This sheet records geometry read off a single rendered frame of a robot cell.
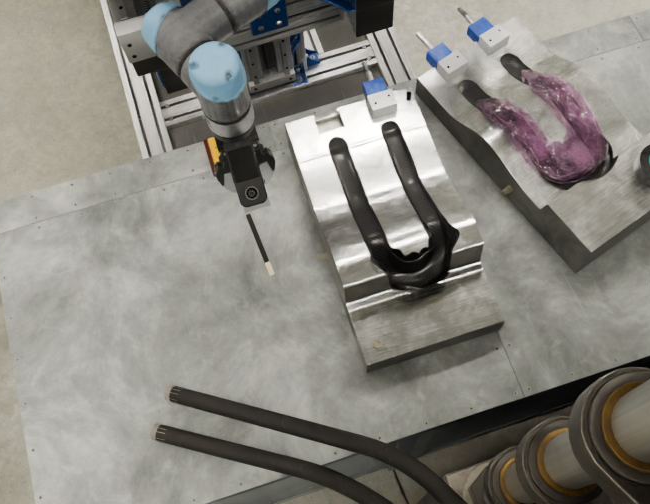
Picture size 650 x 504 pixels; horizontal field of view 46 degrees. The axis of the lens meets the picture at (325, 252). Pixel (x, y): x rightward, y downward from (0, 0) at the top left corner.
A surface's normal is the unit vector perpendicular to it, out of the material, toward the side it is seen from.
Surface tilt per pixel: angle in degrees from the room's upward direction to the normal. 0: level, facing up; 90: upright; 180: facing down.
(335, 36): 0
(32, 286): 0
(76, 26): 0
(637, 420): 90
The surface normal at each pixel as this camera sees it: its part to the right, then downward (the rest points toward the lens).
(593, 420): -0.04, -0.36
